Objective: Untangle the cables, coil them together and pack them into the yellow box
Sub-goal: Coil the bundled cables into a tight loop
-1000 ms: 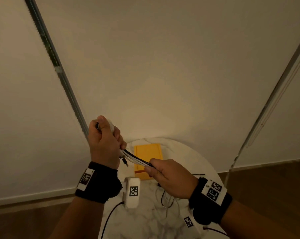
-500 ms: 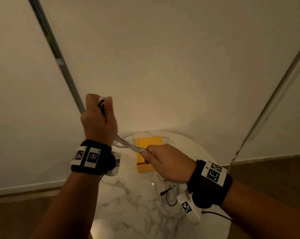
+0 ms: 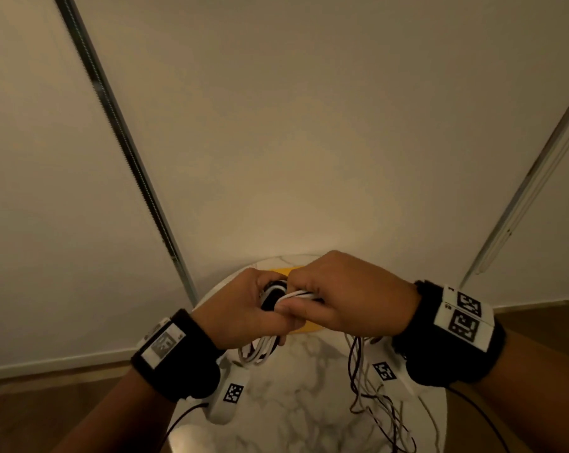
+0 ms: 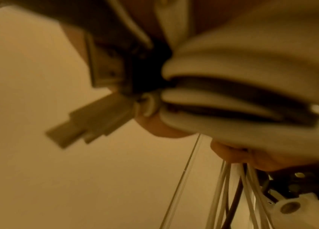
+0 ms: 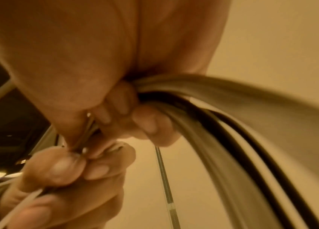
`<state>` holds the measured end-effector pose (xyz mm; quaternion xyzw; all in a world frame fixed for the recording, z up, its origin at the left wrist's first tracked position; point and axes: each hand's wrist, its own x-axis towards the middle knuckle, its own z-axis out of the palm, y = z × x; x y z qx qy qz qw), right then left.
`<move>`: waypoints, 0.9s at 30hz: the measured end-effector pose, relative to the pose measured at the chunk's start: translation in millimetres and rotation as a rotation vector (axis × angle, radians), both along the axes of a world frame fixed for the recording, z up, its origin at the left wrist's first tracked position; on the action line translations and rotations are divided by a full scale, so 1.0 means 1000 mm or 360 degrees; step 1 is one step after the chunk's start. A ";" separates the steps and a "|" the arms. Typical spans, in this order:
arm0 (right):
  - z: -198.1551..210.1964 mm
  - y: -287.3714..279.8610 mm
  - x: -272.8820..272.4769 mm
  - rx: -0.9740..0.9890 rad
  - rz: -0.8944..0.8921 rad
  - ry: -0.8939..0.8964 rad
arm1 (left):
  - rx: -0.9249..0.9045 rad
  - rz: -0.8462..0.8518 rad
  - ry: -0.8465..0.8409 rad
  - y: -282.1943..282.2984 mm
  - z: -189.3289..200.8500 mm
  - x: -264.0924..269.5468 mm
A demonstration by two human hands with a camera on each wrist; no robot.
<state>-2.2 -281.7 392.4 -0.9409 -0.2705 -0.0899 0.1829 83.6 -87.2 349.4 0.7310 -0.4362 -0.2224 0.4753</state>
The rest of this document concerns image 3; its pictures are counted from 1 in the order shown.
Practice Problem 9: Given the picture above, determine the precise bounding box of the person's right hand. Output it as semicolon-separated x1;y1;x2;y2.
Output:
274;250;422;338

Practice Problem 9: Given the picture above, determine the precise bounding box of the person's left hand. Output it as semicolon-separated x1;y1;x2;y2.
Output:
190;267;309;350

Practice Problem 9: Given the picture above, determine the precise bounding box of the yellow box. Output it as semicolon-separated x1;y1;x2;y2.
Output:
268;267;325;335

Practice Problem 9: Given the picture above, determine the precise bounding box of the bundle of black and white cables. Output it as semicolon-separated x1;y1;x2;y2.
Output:
237;280;417;453

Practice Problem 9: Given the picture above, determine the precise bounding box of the person's right forearm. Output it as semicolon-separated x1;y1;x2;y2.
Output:
472;327;569;453

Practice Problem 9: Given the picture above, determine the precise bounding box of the person's left forearm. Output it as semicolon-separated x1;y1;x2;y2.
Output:
53;367;177;453

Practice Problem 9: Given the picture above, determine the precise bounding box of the black left wristband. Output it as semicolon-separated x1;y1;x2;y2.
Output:
130;308;227;403

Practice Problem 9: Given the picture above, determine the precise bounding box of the black wristband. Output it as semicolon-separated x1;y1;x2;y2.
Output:
130;308;227;403
391;280;507;388

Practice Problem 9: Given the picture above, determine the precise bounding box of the black right wristband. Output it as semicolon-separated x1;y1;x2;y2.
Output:
391;280;507;388

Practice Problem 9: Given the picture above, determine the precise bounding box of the white marble table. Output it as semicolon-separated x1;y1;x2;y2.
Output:
169;253;448;453

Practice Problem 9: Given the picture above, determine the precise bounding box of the white baseboard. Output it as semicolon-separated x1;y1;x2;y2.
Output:
0;349;139;383

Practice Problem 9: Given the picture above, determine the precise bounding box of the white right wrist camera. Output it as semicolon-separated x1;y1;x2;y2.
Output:
362;337;420;401

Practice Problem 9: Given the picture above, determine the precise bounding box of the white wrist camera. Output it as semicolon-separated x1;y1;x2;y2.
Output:
204;362;251;425
362;337;420;401

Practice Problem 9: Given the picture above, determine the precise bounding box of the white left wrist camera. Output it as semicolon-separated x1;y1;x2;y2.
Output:
204;362;251;425

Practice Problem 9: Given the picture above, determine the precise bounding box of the black left camera cable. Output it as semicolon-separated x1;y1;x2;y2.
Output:
159;403;210;453

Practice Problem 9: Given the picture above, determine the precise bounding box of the black camera cable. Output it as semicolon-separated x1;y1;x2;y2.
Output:
159;403;210;453
447;385;511;453

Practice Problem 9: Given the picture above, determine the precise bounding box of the black right camera cable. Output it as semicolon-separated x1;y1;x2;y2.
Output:
447;385;511;453

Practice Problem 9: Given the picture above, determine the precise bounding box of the slotted metal wall rail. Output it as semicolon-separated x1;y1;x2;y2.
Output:
52;0;200;307
459;79;569;289

